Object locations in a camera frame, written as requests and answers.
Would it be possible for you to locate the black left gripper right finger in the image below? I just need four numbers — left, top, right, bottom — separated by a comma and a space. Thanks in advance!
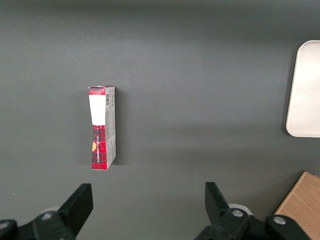
194, 181, 311, 240

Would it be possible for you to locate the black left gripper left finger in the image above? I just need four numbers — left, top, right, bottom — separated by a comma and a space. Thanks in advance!
0, 183, 94, 240

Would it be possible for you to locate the white plastic tray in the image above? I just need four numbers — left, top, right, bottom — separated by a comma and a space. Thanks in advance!
285, 40, 320, 138

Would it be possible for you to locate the light wooden board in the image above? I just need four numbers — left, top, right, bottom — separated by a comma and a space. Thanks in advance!
274, 170, 320, 240

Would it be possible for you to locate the red plaid cardboard box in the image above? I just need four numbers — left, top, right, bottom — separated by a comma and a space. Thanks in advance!
87, 85, 117, 171

